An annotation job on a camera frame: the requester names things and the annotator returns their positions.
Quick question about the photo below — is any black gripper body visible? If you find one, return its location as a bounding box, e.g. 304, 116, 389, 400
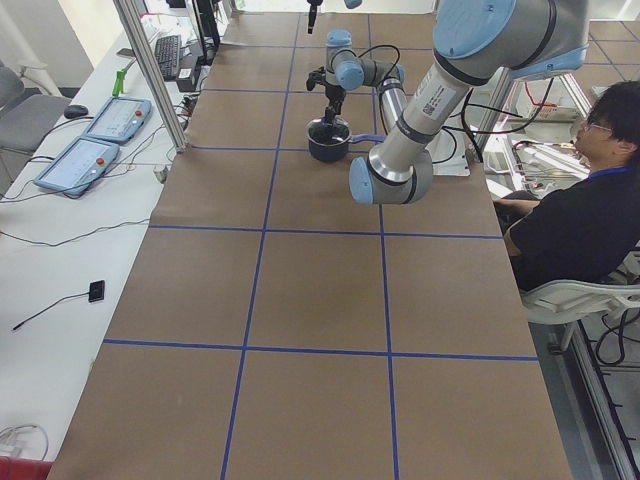
305, 67, 346, 116

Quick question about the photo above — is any dark blue pot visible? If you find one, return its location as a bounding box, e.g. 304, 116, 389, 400
307, 117, 386, 163

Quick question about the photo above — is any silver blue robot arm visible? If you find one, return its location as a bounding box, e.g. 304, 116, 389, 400
307, 0, 590, 204

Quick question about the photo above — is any black keyboard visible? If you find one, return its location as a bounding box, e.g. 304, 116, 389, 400
154, 35, 182, 81

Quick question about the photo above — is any upper blue teach pendant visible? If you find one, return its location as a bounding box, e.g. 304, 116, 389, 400
83, 96, 152, 145

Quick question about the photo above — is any blue teach pendant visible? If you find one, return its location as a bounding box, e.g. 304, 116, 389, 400
83, 96, 152, 145
34, 136, 120, 197

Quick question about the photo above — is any black computer mouse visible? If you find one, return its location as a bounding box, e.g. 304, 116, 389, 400
63, 104, 89, 120

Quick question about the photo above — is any lower blue teach pendant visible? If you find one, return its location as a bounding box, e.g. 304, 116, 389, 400
34, 136, 120, 197

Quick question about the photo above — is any seated person black shirt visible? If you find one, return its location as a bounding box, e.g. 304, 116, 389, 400
494, 81, 639, 291

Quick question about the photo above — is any small black square device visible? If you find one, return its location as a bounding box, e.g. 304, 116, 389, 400
88, 280, 106, 303

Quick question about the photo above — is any white office chair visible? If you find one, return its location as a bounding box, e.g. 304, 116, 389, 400
521, 280, 639, 325

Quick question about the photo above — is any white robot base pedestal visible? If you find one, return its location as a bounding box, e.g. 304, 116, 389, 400
426, 114, 470, 177

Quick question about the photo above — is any aluminium frame post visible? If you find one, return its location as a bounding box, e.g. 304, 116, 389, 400
113, 0, 187, 153

